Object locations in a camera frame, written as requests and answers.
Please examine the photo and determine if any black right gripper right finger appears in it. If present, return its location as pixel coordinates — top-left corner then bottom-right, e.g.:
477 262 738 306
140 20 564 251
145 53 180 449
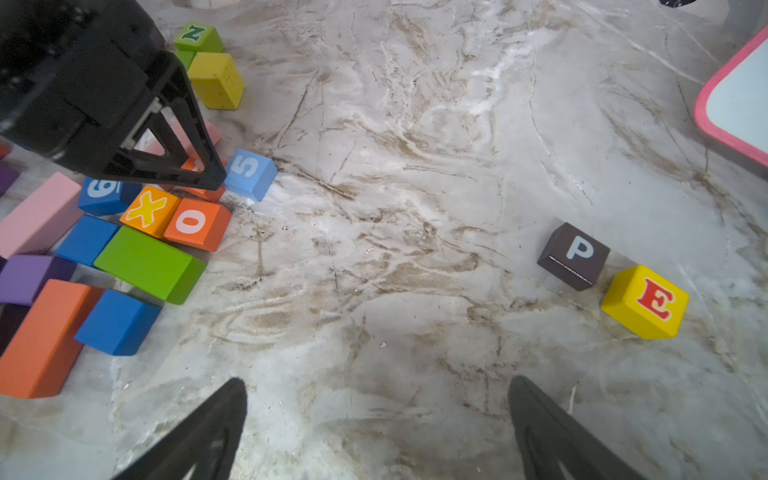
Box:
508 375 642 479

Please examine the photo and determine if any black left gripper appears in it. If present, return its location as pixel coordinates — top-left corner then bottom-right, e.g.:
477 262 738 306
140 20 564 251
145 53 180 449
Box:
1 1 226 191

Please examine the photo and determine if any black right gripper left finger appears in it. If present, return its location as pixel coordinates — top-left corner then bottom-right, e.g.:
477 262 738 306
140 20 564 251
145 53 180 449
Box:
116 378 247 479

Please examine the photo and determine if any yellow E letter block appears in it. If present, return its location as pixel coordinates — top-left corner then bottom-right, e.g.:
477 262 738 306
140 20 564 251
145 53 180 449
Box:
601 265 690 340

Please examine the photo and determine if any dark brown P block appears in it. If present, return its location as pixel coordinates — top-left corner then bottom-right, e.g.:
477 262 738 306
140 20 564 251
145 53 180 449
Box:
537 222 610 291

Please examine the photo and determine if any green Z letter block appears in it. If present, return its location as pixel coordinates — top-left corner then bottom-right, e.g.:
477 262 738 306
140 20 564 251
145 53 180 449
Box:
173 23 225 53

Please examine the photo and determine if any orange X letter block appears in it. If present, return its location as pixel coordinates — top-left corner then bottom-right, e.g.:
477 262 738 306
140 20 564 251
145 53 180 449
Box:
120 186 181 239

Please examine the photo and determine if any orange O letter block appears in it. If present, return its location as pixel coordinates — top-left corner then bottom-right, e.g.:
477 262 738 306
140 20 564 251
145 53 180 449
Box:
164 198 232 252

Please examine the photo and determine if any yellow-green cube block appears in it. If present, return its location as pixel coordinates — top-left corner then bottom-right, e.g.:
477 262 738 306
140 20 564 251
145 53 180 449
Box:
187 52 245 110

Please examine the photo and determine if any light blue 5 block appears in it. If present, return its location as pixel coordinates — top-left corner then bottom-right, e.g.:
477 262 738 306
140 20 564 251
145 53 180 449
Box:
224 149 278 202

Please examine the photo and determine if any blue 9 number block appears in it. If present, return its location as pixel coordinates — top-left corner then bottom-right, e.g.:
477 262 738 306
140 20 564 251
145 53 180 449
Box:
78 177 143 216

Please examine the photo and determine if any long orange block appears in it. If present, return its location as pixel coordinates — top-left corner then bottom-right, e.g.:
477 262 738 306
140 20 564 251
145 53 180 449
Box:
1 280 105 399

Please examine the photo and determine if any long green block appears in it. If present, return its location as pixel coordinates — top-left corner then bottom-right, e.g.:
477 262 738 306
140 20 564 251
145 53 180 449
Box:
93 226 207 305

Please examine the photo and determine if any blue cube block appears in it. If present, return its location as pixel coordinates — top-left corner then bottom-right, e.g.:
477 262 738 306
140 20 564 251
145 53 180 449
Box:
55 215 119 267

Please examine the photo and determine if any long pink block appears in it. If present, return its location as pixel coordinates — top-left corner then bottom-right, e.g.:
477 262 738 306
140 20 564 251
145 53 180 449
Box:
1 173 84 259

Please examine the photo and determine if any purple block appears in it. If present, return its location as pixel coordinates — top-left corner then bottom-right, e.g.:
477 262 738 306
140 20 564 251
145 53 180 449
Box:
0 255 77 306

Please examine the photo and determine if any pink framed whiteboard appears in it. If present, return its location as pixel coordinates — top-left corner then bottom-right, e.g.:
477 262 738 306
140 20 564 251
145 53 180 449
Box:
694 29 767 166

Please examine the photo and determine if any blue block near camera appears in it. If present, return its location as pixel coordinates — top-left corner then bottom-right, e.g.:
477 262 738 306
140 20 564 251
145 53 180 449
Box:
75 290 162 356

